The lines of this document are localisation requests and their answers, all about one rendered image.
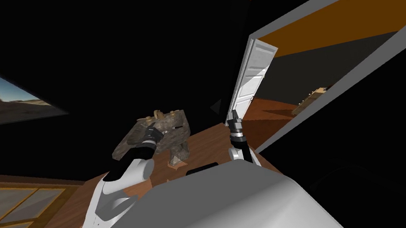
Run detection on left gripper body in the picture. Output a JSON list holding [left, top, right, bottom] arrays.
[[140, 122, 166, 146]]

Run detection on tan wooden furniture piece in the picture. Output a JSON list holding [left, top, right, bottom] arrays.
[[288, 84, 338, 116]]

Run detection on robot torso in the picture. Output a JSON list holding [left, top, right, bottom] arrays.
[[57, 146, 353, 228]]

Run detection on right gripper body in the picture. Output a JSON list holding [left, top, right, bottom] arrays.
[[227, 118, 246, 139]]

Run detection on white panelled door leaf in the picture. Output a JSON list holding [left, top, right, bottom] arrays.
[[215, 35, 288, 126]]

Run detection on brown stone-textured table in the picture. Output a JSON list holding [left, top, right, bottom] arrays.
[[107, 106, 197, 176]]

